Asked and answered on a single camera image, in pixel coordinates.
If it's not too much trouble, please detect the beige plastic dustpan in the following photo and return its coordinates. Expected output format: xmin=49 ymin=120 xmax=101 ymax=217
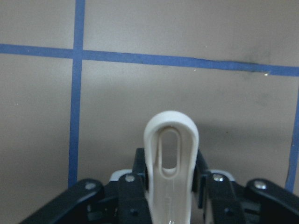
xmin=143 ymin=111 xmax=199 ymax=224

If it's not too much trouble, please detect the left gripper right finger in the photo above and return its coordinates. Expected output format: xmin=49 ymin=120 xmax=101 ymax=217
xmin=195 ymin=152 xmax=299 ymax=224

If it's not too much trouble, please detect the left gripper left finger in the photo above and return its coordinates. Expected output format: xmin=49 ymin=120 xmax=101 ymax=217
xmin=22 ymin=148 xmax=151 ymax=224

